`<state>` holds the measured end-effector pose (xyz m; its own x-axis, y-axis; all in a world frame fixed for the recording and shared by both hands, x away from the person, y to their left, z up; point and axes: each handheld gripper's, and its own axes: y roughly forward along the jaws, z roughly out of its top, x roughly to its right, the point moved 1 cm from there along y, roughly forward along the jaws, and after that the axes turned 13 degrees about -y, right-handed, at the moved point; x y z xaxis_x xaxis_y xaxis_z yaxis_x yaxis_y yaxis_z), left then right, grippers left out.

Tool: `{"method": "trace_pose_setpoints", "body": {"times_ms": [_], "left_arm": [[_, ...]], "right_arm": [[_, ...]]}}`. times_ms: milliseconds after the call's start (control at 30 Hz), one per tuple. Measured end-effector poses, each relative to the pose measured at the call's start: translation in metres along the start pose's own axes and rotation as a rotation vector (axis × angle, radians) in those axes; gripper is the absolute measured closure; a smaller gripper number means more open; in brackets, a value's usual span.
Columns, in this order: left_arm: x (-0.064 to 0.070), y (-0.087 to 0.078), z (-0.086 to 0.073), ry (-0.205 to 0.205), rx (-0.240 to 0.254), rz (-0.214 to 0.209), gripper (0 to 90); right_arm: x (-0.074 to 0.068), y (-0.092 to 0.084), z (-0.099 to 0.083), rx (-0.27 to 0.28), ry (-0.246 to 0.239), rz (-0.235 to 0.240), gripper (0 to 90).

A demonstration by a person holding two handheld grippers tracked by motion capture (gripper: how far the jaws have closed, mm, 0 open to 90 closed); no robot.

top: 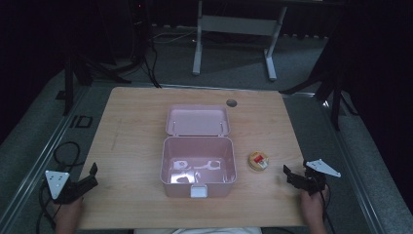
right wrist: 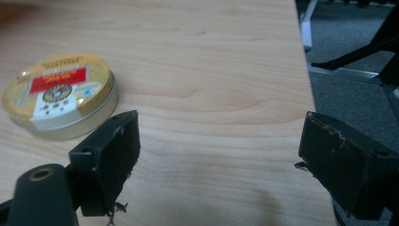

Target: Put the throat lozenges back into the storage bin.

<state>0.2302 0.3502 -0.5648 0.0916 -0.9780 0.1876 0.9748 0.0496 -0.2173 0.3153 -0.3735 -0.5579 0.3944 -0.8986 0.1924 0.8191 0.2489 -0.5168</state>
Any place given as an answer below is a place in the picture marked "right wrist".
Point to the white table leg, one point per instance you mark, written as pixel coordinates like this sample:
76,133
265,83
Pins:
307,28

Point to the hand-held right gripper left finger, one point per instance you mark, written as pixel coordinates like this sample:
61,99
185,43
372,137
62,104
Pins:
109,157

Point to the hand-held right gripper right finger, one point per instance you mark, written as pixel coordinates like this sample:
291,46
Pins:
342,163

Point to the round gold tin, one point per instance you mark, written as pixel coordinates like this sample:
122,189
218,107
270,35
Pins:
58,94

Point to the black metal stand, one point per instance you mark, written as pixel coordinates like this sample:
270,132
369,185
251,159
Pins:
373,53

